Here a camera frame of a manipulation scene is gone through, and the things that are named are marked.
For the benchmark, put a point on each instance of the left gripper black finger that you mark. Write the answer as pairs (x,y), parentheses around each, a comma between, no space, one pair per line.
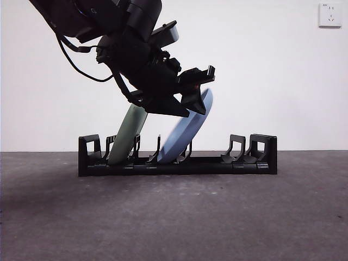
(193,100)
(168,108)

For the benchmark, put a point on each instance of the blue round plate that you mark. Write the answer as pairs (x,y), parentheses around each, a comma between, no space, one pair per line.
(179,138)

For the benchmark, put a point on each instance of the green round plate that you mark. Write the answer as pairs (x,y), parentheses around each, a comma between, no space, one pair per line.
(126,136)

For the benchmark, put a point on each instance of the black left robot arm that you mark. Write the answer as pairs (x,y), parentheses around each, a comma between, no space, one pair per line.
(89,16)

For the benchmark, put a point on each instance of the black plastic plate rack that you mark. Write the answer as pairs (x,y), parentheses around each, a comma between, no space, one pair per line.
(217,168)

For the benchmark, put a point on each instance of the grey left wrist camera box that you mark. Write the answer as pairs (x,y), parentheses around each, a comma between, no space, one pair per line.
(166,34)

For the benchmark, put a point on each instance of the white wall socket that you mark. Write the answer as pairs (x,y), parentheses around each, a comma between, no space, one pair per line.
(330,15)

